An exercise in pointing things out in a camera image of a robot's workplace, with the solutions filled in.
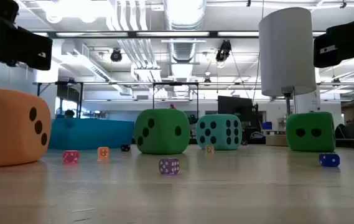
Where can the black office chair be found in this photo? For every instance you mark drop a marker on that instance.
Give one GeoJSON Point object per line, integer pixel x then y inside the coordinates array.
{"type": "Point", "coordinates": [340, 132]}

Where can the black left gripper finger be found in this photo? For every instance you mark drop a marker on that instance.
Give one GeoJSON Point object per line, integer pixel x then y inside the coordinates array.
{"type": "Point", "coordinates": [35, 49]}

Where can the large teal foam die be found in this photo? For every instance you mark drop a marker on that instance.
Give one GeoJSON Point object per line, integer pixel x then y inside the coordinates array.
{"type": "Point", "coordinates": [218, 140]}

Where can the large orange foam die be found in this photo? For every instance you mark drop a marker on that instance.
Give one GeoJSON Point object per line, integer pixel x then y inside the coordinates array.
{"type": "Point", "coordinates": [8, 130]}

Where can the blue plastic bin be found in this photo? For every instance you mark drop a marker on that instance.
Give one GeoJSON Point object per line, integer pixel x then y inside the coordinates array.
{"type": "Point", "coordinates": [89, 133]}

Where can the small yellow die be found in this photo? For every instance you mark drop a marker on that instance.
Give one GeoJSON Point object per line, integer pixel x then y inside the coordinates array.
{"type": "Point", "coordinates": [209, 149]}

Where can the black computer monitor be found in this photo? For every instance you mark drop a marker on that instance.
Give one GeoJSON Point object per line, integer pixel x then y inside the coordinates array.
{"type": "Point", "coordinates": [234, 104]}

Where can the small purple die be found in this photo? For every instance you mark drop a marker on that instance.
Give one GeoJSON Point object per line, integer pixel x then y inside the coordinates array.
{"type": "Point", "coordinates": [169, 166]}

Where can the red background object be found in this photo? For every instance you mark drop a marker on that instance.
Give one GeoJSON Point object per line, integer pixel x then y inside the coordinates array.
{"type": "Point", "coordinates": [172, 106]}

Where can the small black die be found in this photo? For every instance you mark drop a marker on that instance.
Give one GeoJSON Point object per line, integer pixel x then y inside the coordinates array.
{"type": "Point", "coordinates": [125, 148]}
{"type": "Point", "coordinates": [244, 142]}

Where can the large green foam die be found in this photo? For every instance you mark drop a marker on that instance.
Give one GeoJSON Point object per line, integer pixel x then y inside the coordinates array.
{"type": "Point", "coordinates": [310, 141]}
{"type": "Point", "coordinates": [161, 137]}

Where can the small orange die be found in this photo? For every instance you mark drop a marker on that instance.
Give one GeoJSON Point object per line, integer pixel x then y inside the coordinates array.
{"type": "Point", "coordinates": [103, 153]}

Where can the small pink die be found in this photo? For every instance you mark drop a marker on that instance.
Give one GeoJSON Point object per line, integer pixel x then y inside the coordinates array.
{"type": "Point", "coordinates": [71, 157]}

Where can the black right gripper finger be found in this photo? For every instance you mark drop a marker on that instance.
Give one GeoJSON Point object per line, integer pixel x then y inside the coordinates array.
{"type": "Point", "coordinates": [335, 46]}

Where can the black hanging camera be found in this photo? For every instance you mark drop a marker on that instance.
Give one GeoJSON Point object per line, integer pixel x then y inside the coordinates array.
{"type": "Point", "coordinates": [223, 51]}

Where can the small blue die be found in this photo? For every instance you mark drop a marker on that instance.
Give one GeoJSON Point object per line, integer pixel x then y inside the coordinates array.
{"type": "Point", "coordinates": [329, 160]}

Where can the black ceiling spotlight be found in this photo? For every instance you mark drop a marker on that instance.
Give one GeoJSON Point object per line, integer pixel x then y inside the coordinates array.
{"type": "Point", "coordinates": [116, 55]}

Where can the black background rig frame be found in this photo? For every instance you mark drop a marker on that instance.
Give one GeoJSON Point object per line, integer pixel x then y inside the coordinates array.
{"type": "Point", "coordinates": [197, 99]}
{"type": "Point", "coordinates": [61, 83]}

